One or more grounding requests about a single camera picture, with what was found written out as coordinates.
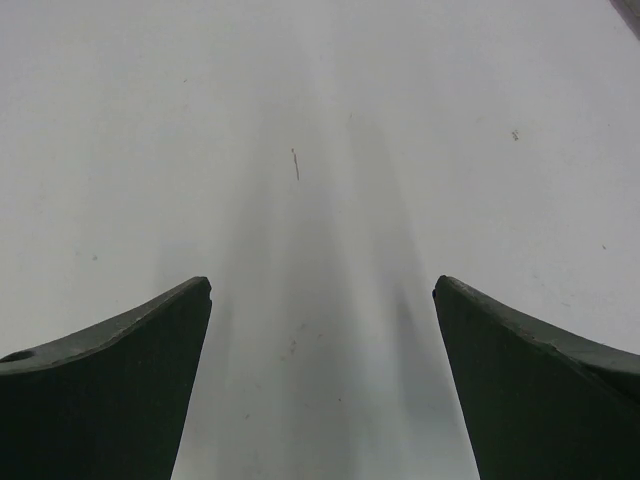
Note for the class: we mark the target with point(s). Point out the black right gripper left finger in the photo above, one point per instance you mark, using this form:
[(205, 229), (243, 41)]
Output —
[(109, 401)]

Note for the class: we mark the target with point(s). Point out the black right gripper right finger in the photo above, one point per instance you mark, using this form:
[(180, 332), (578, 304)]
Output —
[(538, 402)]

